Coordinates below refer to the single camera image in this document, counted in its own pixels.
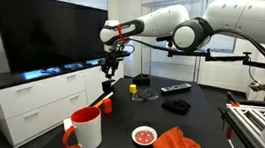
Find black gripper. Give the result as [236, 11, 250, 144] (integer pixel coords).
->
[99, 53, 122, 81]

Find black table clamp with knob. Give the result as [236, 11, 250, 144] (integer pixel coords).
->
[99, 77, 117, 96]

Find grey handheld controller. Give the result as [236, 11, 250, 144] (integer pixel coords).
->
[248, 79, 263, 89]

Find white cabinet with black top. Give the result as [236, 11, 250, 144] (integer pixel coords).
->
[0, 44, 127, 148]

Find person hand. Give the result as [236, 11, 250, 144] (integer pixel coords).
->
[250, 82, 265, 94]

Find small yellow cup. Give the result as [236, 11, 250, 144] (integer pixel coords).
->
[127, 83, 138, 95]

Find black box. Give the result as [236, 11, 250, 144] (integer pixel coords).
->
[131, 72, 152, 88]

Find orange block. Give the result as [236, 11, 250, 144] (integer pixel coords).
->
[100, 97, 115, 116]

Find clear safety glasses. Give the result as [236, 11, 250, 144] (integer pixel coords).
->
[131, 86, 160, 105]

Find large black flat television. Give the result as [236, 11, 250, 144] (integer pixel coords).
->
[0, 0, 117, 85]

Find black remote control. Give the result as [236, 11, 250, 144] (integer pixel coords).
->
[159, 79, 193, 98]

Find small white plate red inside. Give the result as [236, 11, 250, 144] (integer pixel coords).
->
[130, 123, 160, 147]

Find black crumpled cloth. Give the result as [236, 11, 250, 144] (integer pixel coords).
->
[160, 97, 193, 117]

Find orange and black bar clamp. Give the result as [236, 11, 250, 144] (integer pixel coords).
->
[225, 91, 243, 108]

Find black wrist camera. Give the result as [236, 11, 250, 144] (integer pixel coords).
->
[113, 49, 133, 60]

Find white mug with orange handle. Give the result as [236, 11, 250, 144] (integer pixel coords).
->
[61, 102, 107, 148]

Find black camera on boom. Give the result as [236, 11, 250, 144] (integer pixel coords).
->
[155, 34, 175, 45]

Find metal wire shelf rack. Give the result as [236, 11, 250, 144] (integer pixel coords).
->
[132, 0, 209, 87]

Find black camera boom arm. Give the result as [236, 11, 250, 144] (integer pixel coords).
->
[166, 42, 265, 71]

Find thin black hanging cable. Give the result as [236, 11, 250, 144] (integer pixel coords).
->
[244, 63, 265, 97]

